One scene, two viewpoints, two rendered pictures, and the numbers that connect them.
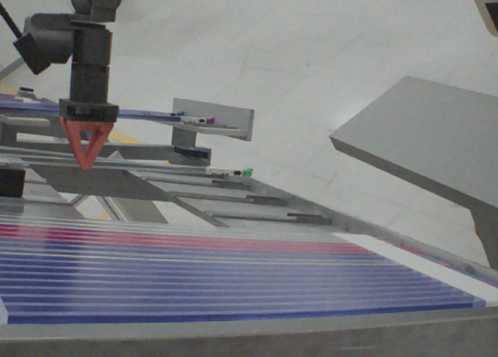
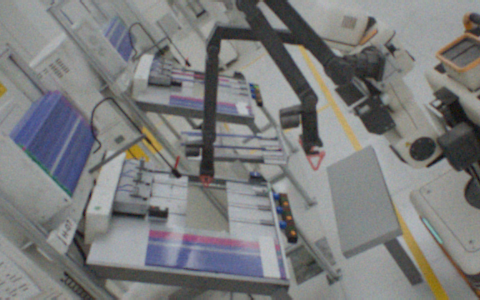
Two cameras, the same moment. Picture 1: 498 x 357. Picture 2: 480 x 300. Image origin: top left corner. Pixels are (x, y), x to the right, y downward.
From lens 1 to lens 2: 154 cm
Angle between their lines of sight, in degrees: 31
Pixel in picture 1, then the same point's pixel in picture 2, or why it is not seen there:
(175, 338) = (169, 272)
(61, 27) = (196, 147)
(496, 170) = (350, 217)
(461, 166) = (345, 209)
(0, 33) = not seen: outside the picture
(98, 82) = (208, 164)
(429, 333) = (232, 281)
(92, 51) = (206, 155)
